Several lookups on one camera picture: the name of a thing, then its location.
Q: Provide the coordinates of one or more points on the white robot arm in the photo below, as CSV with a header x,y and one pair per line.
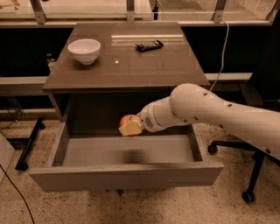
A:
x,y
190,103

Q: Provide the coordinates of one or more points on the white ceramic bowl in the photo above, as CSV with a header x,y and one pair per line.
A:
x,y
85,50

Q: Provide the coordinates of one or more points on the grey drawer cabinet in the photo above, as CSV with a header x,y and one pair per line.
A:
x,y
120,66

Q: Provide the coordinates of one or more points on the black wheeled table leg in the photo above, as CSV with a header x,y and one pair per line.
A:
x,y
21,163

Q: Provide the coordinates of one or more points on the black office chair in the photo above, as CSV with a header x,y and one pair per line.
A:
x,y
255,163

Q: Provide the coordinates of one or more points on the black remote control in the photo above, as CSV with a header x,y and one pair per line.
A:
x,y
148,46

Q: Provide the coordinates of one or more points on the red apple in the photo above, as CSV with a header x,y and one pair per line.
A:
x,y
129,117

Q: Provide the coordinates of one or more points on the open grey top drawer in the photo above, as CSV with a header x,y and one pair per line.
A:
x,y
90,154

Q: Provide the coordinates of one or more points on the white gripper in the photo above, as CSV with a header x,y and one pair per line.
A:
x,y
148,119

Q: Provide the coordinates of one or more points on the metal window railing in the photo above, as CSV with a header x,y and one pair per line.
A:
x,y
184,12

